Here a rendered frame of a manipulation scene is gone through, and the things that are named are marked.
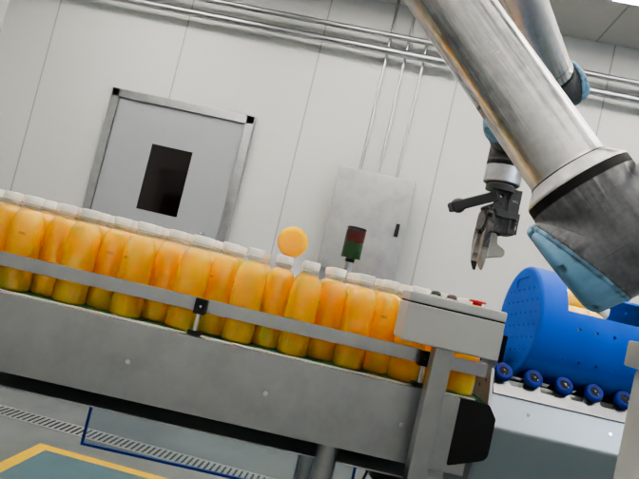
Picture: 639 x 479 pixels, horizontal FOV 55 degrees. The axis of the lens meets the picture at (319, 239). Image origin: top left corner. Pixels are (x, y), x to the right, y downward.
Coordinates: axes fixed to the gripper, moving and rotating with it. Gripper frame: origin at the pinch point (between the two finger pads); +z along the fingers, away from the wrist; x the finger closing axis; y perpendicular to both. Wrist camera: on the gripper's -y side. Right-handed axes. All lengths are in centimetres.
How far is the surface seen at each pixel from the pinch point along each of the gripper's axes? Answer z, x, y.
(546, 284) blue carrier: 1.1, -1.9, 17.4
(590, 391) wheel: 23.5, -2.4, 33.0
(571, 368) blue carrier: 19.2, -3.2, 27.1
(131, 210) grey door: -5, 361, -185
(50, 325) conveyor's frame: 35, -14, -90
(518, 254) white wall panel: -39, 327, 125
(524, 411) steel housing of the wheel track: 31.4, -4.0, 17.6
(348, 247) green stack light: 1, 42, -28
